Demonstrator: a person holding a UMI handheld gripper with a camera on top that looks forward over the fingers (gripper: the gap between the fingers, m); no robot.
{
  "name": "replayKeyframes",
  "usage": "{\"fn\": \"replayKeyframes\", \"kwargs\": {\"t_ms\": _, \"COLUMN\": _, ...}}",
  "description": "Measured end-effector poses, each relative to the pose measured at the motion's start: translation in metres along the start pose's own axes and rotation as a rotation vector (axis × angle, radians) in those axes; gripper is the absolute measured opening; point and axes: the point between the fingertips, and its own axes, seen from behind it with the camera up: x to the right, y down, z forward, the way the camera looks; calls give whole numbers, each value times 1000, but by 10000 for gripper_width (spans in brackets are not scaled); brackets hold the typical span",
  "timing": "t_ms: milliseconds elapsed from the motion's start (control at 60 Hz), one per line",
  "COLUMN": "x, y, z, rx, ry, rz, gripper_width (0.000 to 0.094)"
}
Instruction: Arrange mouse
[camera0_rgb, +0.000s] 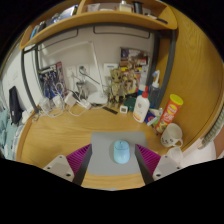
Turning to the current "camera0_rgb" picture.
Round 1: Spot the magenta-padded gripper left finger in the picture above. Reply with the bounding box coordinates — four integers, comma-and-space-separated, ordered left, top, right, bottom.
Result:
43, 143, 93, 186

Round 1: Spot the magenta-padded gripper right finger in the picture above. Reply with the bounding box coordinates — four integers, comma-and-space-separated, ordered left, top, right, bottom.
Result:
134, 144, 183, 185

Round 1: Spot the light blue computer mouse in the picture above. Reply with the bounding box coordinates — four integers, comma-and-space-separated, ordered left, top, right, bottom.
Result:
113, 139, 130, 165

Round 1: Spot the grey mouse pad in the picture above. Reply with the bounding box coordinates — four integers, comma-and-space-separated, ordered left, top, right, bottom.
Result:
85, 131, 149, 177

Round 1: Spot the small clear plastic cup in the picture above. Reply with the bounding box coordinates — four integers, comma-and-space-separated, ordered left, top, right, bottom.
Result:
166, 146, 184, 164

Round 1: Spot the white mug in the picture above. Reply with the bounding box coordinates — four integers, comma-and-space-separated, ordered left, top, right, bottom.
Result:
160, 123, 184, 148

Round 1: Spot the small blue box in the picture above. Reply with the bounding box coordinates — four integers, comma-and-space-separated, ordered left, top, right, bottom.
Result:
144, 109, 163, 127

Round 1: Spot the red chips can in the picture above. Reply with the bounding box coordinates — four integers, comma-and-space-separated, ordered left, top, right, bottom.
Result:
154, 93, 184, 134

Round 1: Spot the white red-capped lotion bottle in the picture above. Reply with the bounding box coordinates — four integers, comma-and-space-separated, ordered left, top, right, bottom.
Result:
132, 85, 151, 124

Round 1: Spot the clear plastic jar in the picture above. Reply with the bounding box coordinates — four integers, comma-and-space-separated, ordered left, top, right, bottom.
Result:
38, 97, 51, 114

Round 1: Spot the white charger block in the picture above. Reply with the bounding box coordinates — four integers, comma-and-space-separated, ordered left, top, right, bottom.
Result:
52, 95, 65, 108

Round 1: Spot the teal quilt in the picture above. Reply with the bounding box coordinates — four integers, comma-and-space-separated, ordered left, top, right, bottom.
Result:
0, 109, 16, 148

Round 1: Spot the white power strip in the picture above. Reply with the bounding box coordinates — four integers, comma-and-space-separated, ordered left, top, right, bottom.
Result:
64, 92, 93, 110

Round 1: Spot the dark green round container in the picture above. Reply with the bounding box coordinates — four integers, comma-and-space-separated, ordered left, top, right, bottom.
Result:
127, 95, 140, 113

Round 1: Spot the blue spray bottle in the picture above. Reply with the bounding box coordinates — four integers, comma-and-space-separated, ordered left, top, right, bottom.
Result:
148, 69, 162, 109

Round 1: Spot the black backpack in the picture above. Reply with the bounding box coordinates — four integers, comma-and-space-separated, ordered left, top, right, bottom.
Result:
8, 85, 24, 126

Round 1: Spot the black ruler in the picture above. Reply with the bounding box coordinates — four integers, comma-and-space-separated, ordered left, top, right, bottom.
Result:
102, 105, 119, 115

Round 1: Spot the white desk lamp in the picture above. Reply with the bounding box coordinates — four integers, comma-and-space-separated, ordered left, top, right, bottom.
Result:
41, 40, 109, 105

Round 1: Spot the blue robot model box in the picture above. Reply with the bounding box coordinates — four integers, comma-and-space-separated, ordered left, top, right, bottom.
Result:
37, 61, 66, 101

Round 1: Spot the wooden shelf unit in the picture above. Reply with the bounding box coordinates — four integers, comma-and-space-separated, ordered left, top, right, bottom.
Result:
19, 0, 179, 51

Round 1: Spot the white cable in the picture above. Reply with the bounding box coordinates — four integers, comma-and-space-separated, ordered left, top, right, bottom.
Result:
34, 106, 64, 118

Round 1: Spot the white wall socket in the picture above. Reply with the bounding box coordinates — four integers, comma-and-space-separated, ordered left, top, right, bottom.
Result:
78, 64, 90, 76
65, 66, 78, 79

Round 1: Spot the white wall box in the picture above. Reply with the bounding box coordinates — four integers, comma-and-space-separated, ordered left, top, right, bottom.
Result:
103, 63, 118, 73

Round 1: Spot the colourful wall poster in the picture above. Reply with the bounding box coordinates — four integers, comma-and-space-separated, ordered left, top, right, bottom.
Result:
119, 47, 149, 79

